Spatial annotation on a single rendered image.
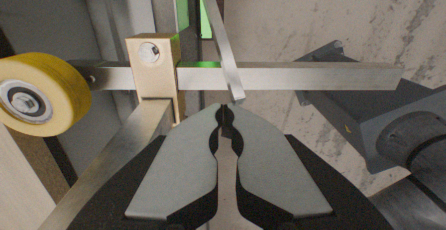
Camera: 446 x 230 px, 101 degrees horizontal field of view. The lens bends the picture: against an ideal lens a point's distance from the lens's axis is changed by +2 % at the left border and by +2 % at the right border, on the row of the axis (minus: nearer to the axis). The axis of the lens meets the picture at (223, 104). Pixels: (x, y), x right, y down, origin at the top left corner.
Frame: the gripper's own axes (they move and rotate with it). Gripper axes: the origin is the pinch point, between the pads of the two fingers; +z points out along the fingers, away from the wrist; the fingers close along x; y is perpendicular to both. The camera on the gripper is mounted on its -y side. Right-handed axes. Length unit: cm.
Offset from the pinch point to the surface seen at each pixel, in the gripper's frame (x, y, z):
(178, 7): -5.6, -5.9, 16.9
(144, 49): -8.1, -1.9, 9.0
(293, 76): 9.2, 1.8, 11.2
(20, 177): -24.3, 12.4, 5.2
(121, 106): -26.5, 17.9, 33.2
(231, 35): 7, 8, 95
